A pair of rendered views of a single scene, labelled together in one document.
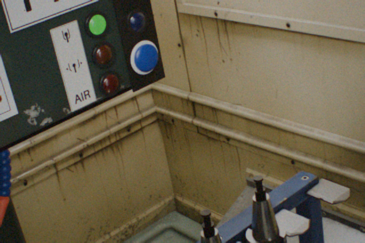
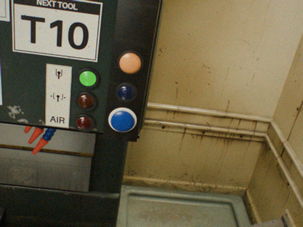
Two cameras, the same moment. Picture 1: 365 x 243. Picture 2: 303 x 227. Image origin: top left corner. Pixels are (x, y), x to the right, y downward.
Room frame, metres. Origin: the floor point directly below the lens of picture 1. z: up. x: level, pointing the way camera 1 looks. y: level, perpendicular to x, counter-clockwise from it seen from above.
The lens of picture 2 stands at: (0.32, -0.21, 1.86)
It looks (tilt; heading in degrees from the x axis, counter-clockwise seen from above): 29 degrees down; 30
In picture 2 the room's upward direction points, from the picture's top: 10 degrees clockwise
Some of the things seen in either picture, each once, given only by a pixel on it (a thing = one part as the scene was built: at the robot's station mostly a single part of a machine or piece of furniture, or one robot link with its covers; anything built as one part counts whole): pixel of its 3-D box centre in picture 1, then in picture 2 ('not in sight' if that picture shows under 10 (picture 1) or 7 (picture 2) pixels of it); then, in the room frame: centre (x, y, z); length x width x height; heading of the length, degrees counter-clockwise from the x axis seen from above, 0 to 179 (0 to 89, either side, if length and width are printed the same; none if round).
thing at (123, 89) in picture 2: (137, 21); (126, 92); (0.66, 0.03, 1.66); 0.02 x 0.01 x 0.02; 127
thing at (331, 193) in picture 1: (331, 192); not in sight; (0.94, -0.23, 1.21); 0.07 x 0.05 x 0.01; 37
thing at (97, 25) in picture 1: (97, 24); (87, 78); (0.63, 0.06, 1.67); 0.02 x 0.01 x 0.02; 127
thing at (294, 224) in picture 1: (289, 223); not in sight; (0.88, -0.14, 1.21); 0.07 x 0.05 x 0.01; 37
